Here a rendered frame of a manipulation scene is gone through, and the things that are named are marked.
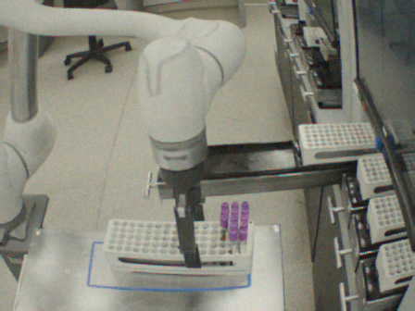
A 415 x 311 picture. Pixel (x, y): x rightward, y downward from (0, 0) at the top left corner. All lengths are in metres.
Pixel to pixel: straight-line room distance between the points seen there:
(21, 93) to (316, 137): 0.79
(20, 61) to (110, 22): 0.40
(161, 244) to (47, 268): 0.30
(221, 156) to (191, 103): 0.56
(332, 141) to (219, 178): 0.30
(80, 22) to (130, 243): 0.47
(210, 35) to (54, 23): 0.30
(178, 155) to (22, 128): 0.65
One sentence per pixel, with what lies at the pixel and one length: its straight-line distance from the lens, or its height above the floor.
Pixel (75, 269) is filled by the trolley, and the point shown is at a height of 0.82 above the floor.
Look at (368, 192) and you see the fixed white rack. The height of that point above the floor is 0.84.
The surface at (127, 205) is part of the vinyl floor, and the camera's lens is 2.46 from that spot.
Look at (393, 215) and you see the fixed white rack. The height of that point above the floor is 0.86.
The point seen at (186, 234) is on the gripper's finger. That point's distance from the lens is 0.88.
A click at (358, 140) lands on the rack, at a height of 0.86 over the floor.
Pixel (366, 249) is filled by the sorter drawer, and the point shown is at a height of 0.81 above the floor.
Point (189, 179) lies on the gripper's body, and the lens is 0.86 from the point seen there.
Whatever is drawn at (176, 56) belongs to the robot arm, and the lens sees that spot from 0.74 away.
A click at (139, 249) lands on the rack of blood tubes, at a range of 1.01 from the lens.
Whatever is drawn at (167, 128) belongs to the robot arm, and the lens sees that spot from 0.78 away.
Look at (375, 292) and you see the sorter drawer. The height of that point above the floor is 0.82.
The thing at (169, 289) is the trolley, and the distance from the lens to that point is 1.00.
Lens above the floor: 1.59
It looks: 37 degrees down
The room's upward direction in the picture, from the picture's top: 7 degrees counter-clockwise
